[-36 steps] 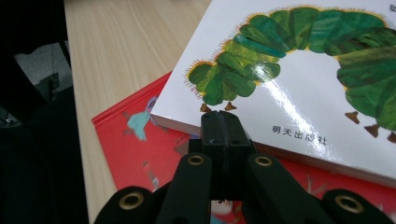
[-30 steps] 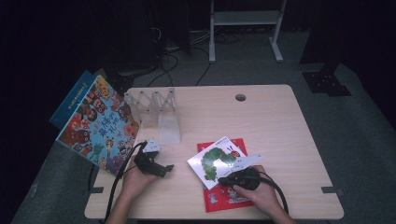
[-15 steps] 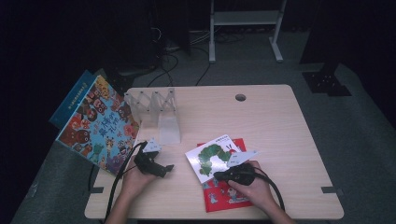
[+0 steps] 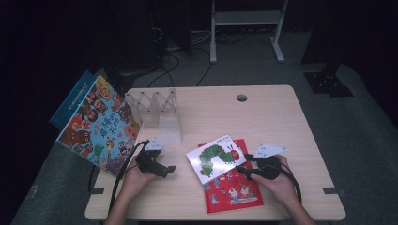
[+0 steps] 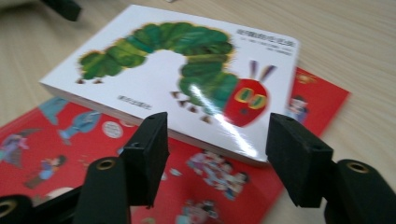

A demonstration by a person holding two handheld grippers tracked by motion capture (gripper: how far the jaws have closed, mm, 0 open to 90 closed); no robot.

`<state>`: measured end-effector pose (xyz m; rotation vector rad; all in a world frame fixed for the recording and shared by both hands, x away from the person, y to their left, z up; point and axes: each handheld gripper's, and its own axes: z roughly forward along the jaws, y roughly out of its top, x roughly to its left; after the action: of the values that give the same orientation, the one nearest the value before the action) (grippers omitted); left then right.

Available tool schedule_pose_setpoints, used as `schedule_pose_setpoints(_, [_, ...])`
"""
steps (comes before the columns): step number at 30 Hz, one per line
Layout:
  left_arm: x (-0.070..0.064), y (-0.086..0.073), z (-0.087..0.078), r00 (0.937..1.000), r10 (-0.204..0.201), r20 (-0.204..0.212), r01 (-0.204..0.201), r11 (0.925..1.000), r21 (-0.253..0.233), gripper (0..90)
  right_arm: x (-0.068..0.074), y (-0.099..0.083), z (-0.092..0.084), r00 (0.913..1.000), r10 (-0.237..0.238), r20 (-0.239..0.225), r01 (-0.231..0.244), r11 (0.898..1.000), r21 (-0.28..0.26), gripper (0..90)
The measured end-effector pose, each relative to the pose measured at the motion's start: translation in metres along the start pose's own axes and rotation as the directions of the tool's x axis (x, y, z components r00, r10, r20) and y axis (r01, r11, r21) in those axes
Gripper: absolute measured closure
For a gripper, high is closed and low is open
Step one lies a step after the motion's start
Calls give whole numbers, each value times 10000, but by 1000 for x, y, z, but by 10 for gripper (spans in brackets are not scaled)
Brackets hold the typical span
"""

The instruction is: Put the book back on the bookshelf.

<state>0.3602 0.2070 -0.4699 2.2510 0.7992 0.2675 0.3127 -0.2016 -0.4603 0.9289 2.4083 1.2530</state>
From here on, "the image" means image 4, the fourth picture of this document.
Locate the person's right hand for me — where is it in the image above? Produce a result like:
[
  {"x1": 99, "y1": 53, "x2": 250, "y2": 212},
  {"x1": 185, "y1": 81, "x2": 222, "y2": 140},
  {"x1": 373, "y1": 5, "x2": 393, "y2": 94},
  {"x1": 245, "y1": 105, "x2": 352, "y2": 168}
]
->
[{"x1": 250, "y1": 156, "x2": 297, "y2": 204}]

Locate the white metal stand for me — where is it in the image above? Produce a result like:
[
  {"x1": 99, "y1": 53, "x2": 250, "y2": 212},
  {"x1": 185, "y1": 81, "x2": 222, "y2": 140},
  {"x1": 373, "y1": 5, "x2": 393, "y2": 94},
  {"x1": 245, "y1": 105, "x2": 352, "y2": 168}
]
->
[{"x1": 209, "y1": 0, "x2": 289, "y2": 65}]

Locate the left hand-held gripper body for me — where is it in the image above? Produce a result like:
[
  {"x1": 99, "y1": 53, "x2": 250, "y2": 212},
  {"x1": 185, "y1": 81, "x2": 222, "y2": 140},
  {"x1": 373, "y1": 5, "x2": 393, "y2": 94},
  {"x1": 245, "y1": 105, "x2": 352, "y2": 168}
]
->
[{"x1": 134, "y1": 137, "x2": 167, "y2": 177}]

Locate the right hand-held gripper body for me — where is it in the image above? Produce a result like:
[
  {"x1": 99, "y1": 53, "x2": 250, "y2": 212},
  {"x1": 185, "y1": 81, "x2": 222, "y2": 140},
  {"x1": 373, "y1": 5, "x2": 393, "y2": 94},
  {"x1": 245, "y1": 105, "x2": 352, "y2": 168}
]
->
[{"x1": 253, "y1": 143, "x2": 288, "y2": 181}]

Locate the dark blue picture book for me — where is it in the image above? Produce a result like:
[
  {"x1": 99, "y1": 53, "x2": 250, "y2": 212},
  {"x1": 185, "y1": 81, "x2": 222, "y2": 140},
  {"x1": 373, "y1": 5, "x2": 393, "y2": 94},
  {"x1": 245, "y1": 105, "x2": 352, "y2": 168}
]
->
[{"x1": 49, "y1": 69, "x2": 98, "y2": 130}]

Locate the black floor cable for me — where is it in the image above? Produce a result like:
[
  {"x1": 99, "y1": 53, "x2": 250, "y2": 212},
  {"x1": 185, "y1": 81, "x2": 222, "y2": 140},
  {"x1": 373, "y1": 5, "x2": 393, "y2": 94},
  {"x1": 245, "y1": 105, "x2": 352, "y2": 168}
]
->
[
  {"x1": 196, "y1": 46, "x2": 214, "y2": 87},
  {"x1": 147, "y1": 52, "x2": 181, "y2": 88}
]

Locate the white caterpillar picture book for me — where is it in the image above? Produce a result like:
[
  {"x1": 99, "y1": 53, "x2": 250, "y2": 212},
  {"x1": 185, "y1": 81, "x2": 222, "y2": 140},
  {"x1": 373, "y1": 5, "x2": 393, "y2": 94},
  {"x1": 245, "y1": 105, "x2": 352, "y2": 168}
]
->
[{"x1": 185, "y1": 134, "x2": 248, "y2": 186}]

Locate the black floor base plate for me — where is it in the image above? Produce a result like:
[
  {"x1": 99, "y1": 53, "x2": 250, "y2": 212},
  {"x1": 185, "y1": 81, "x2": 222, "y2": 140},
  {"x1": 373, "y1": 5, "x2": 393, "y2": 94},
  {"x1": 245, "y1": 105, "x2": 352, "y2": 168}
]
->
[{"x1": 303, "y1": 60, "x2": 355, "y2": 98}]

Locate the clear acrylic book rack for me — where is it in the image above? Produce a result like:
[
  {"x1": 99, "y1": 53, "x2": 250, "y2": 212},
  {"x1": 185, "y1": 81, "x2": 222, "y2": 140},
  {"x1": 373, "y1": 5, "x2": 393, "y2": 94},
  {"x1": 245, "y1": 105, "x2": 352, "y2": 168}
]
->
[{"x1": 124, "y1": 87, "x2": 183, "y2": 145}]

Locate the red picture book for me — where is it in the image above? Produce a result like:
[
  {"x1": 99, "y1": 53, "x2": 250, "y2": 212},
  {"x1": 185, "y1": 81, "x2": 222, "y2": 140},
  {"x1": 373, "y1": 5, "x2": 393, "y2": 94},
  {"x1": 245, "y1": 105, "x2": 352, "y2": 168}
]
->
[{"x1": 197, "y1": 139, "x2": 265, "y2": 215}]

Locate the colourful animal picture book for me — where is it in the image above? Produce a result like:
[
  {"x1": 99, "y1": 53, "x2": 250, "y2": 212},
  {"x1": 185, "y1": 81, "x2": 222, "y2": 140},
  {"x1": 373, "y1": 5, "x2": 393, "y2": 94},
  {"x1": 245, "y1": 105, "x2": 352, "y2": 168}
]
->
[{"x1": 55, "y1": 74, "x2": 142, "y2": 176}]

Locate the person's left hand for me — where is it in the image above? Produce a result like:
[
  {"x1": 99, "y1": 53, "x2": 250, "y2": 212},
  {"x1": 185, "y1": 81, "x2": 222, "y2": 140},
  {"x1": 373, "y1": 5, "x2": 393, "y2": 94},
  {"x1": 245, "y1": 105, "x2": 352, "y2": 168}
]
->
[{"x1": 120, "y1": 157, "x2": 158, "y2": 201}]

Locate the black stand foot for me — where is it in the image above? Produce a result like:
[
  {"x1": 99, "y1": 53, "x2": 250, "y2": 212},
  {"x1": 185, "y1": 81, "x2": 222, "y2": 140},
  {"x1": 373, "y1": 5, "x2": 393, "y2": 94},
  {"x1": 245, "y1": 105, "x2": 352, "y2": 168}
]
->
[{"x1": 106, "y1": 67, "x2": 137, "y2": 98}]

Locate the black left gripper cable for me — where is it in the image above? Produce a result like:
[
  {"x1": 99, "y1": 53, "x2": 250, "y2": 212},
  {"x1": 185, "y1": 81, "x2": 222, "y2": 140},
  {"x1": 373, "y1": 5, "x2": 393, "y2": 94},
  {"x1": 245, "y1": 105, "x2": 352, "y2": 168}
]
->
[{"x1": 88, "y1": 140, "x2": 150, "y2": 217}]

